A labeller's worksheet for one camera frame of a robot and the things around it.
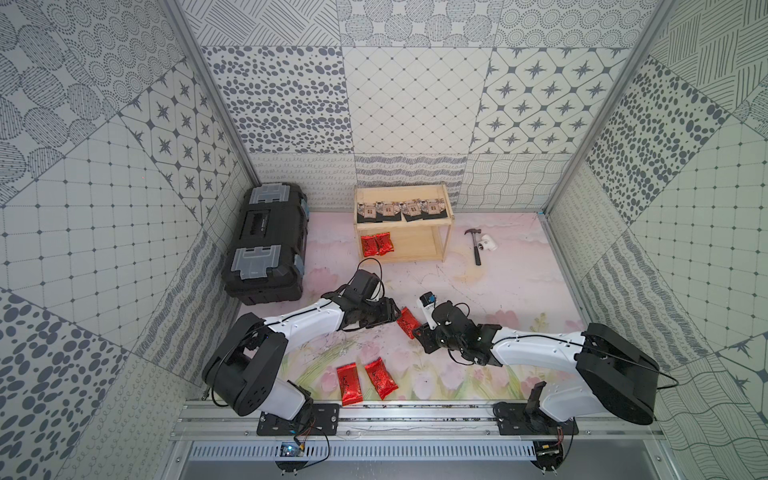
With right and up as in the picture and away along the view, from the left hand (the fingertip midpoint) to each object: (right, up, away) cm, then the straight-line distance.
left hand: (397, 310), depth 87 cm
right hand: (+6, -6, -1) cm, 9 cm away
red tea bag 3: (-10, +19, +18) cm, 28 cm away
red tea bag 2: (-5, -16, -8) cm, 19 cm away
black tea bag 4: (+12, +31, +6) cm, 34 cm away
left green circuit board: (-26, -30, -15) cm, 43 cm away
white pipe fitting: (+33, +20, +21) cm, 44 cm away
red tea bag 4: (-4, +19, +18) cm, 27 cm away
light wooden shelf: (+10, +21, +24) cm, 33 cm away
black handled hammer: (+30, +24, +28) cm, 48 cm away
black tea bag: (-10, +29, +4) cm, 31 cm away
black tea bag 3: (+5, +30, +6) cm, 31 cm away
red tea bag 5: (+3, -4, +2) cm, 6 cm away
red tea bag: (-13, -18, -8) cm, 23 cm away
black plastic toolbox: (-39, +16, 0) cm, 42 cm away
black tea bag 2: (-3, +30, +5) cm, 30 cm away
